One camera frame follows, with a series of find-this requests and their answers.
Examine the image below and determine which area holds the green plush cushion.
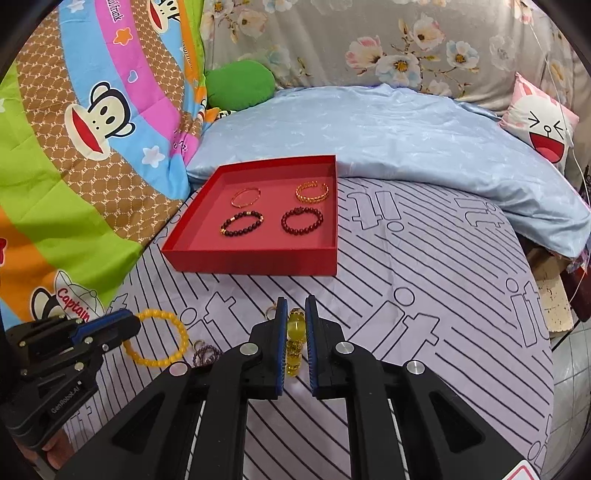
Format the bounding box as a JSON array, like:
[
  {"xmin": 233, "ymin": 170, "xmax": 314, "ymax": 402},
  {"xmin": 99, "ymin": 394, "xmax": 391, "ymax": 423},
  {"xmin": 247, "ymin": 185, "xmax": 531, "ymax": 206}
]
[{"xmin": 205, "ymin": 59, "xmax": 276, "ymax": 111}]

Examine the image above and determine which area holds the striped lavender bed sheet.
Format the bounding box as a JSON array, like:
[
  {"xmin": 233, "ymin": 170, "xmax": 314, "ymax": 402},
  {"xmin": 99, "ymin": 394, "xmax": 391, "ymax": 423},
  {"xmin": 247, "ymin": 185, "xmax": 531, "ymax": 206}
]
[{"xmin": 64, "ymin": 178, "xmax": 553, "ymax": 479}]

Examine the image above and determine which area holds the gold hoop earring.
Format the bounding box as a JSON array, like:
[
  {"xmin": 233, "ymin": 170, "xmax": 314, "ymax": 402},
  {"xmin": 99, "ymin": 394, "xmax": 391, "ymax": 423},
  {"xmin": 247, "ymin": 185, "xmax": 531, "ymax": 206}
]
[{"xmin": 264, "ymin": 305, "xmax": 276, "ymax": 321}]

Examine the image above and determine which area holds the thin rose gold bangle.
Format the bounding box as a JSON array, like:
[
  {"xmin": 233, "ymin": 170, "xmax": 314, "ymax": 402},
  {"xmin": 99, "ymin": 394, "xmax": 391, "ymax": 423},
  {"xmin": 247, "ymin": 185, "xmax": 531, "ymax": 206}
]
[{"xmin": 230, "ymin": 187, "xmax": 262, "ymax": 209}]

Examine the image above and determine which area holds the light blue pillow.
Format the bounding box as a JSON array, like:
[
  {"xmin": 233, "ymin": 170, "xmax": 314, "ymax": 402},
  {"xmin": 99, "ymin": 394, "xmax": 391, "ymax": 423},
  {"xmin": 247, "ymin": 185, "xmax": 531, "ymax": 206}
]
[{"xmin": 186, "ymin": 84, "xmax": 590, "ymax": 259}]

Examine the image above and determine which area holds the pink cartoon face pillow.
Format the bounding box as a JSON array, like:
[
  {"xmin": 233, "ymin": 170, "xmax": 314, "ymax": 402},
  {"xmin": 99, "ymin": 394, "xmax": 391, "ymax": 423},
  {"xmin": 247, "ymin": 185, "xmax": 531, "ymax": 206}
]
[{"xmin": 500, "ymin": 73, "xmax": 579, "ymax": 173}]

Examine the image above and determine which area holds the white charging cable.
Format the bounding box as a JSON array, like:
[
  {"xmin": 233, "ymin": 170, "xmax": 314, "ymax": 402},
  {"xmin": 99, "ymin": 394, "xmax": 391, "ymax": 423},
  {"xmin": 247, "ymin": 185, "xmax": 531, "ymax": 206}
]
[{"xmin": 526, "ymin": 18, "xmax": 591, "ymax": 305}]

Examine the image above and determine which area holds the orange yellow bead bracelet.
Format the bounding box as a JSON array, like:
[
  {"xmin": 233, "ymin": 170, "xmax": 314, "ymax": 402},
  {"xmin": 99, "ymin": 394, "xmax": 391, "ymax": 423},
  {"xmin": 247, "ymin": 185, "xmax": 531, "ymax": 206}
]
[{"xmin": 122, "ymin": 307, "xmax": 191, "ymax": 369}]

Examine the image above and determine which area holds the red cardboard tray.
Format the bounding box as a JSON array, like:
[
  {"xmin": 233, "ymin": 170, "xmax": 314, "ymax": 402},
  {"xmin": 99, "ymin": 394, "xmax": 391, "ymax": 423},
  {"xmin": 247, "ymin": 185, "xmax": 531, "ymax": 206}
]
[{"xmin": 161, "ymin": 155, "xmax": 338, "ymax": 276}]

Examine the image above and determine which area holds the dark brown bead bracelet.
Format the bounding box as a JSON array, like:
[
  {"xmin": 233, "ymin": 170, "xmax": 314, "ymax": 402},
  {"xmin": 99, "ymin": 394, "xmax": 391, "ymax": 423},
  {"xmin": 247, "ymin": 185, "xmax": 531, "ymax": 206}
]
[{"xmin": 219, "ymin": 209, "xmax": 266, "ymax": 238}]

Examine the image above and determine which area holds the grey floral quilt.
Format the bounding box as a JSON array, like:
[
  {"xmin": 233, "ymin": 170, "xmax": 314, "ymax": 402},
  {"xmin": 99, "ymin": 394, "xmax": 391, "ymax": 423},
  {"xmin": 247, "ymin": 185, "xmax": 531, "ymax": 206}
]
[{"xmin": 200, "ymin": 0, "xmax": 590, "ymax": 182}]

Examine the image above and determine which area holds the left hand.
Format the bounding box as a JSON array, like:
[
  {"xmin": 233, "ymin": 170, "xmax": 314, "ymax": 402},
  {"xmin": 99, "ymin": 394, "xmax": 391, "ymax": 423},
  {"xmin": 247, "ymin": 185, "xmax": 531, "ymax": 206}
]
[{"xmin": 17, "ymin": 429, "xmax": 74, "ymax": 470}]

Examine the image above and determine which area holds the gold chain bangle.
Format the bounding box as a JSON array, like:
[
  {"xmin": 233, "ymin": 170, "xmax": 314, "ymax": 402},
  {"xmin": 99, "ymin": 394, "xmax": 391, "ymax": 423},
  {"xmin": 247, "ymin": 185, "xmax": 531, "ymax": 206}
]
[{"xmin": 294, "ymin": 180, "xmax": 331, "ymax": 205}]

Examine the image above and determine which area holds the dark red bead bracelet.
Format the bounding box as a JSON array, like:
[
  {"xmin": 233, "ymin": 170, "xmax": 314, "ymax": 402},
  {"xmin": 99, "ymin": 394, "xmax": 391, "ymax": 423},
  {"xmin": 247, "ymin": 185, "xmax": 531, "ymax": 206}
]
[{"xmin": 280, "ymin": 205, "xmax": 325, "ymax": 236}]

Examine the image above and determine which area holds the yellow crystal bead bracelet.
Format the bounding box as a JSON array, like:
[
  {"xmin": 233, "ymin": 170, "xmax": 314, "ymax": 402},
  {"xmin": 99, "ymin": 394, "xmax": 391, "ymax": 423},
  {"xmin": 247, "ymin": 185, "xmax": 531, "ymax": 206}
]
[{"xmin": 284, "ymin": 307, "xmax": 309, "ymax": 379}]

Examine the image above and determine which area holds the cartoon monkey quilt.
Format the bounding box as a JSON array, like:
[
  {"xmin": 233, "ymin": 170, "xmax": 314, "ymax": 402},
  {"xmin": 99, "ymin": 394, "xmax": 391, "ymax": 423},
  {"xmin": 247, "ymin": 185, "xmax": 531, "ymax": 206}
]
[{"xmin": 1, "ymin": 1, "xmax": 207, "ymax": 327}]

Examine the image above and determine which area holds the purple garnet multi-strand bracelet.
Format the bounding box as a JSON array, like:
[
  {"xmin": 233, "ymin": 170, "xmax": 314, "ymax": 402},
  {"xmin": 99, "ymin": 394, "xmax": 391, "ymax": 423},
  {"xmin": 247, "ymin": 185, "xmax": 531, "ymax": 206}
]
[{"xmin": 191, "ymin": 343, "xmax": 223, "ymax": 368}]

